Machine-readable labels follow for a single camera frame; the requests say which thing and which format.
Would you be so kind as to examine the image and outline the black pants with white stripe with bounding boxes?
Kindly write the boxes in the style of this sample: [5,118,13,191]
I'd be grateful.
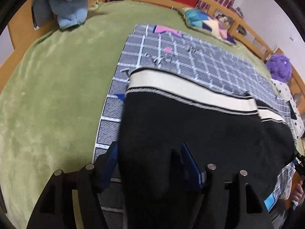
[118,68,294,228]

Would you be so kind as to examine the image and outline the person's right hand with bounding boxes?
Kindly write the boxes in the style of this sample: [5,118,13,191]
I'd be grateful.
[290,180,304,204]

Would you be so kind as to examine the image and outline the white patterned pillow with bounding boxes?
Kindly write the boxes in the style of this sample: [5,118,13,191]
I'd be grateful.
[271,79,304,140]

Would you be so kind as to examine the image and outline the green bed sheet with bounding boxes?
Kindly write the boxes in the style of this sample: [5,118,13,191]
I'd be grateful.
[1,1,280,228]

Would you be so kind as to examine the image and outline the purple fluffy plush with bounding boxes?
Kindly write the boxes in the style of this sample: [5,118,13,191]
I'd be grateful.
[265,54,292,83]

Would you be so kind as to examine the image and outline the grey checked blanket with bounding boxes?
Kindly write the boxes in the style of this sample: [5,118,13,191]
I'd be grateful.
[95,25,294,202]

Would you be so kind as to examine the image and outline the colourful geometric pillow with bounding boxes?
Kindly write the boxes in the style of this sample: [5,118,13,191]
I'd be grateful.
[177,7,236,45]

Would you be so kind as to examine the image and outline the blue plush toy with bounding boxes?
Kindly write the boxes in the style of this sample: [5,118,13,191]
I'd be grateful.
[31,0,88,30]

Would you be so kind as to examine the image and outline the wooden bed frame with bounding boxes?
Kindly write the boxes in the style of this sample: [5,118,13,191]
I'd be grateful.
[0,0,305,129]

